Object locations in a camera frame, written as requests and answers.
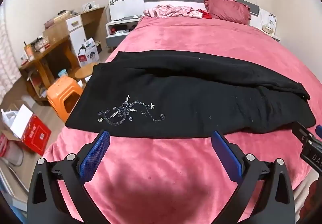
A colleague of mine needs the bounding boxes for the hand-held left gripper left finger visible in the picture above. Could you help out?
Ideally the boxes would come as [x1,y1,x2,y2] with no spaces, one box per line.
[27,130,111,224]

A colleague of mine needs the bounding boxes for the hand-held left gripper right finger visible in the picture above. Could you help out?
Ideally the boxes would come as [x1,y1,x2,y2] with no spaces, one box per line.
[211,130,295,224]

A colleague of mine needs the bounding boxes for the black embroidered pants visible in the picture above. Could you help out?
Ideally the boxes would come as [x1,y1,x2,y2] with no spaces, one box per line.
[65,50,316,139]

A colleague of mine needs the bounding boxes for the red cardboard box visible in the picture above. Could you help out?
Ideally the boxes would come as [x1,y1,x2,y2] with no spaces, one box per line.
[21,114,52,156]

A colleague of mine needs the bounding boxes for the orange plastic stool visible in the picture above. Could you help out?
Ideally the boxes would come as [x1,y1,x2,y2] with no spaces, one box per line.
[46,76,83,122]

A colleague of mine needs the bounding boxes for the round wooden stool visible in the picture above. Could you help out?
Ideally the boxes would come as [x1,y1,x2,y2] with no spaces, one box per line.
[75,63,100,86]

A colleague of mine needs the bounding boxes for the white appliance box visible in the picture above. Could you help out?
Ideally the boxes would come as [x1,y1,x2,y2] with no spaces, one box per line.
[78,38,100,65]

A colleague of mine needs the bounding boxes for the wooden desk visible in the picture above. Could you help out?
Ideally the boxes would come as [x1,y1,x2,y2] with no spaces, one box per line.
[19,35,76,107]

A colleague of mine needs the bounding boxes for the white nightstand with open shelf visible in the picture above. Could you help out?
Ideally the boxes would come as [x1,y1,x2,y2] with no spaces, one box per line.
[105,16,141,50]

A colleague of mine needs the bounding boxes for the pink bed blanket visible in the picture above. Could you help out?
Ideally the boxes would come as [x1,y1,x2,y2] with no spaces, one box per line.
[43,16,322,224]

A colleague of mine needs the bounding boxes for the bright red cloth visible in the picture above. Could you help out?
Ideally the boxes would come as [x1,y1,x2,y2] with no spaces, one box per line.
[197,9,213,19]

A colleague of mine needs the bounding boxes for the dark red ruffled pillow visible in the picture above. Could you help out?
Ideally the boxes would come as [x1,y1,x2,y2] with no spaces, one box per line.
[204,0,252,25]

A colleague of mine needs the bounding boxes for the pink floral clothes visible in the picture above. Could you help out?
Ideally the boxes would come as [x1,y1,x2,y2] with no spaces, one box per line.
[143,4,204,19]

